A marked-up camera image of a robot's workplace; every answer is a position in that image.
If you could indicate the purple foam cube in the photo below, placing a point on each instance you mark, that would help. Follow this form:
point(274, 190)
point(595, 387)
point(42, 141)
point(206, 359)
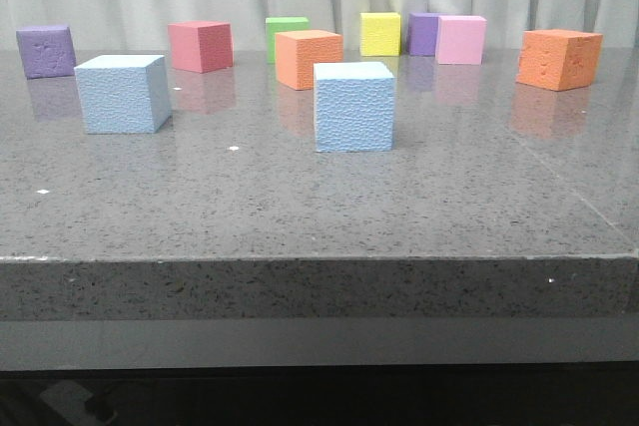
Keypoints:
point(422, 33)
point(46, 51)

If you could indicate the green foam cube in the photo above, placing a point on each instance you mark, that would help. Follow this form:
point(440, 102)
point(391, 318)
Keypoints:
point(276, 25)

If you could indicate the pink foam cube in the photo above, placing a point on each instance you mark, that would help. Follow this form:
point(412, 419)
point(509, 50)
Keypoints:
point(460, 39)

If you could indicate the orange foam cube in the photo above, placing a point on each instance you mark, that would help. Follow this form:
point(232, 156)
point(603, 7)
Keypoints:
point(297, 52)
point(558, 59)

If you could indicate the purple foam cube back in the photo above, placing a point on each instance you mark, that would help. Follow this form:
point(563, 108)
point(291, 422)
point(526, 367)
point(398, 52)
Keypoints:
point(422, 33)

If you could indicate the orange foam cube centre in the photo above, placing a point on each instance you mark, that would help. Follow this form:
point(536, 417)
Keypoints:
point(297, 52)

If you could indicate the purple foam cube left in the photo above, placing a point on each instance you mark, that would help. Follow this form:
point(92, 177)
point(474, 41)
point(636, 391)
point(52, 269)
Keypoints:
point(46, 51)

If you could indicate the orange foam cube right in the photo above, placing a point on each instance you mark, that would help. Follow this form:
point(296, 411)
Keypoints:
point(558, 59)

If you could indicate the red foam cube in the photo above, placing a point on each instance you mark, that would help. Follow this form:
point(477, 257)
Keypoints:
point(201, 46)

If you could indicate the light blue foam cube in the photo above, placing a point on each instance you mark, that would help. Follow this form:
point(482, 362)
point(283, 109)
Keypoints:
point(123, 94)
point(353, 107)

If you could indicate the yellow foam cube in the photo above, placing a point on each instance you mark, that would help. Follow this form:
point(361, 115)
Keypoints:
point(380, 33)

